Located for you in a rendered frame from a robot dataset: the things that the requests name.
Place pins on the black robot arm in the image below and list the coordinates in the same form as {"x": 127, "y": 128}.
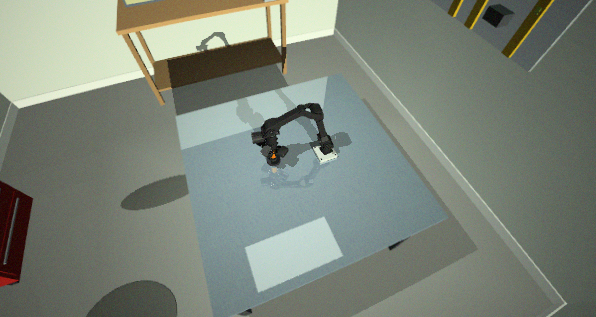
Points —
{"x": 271, "y": 127}

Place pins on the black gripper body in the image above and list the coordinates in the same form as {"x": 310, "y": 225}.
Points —
{"x": 281, "y": 150}

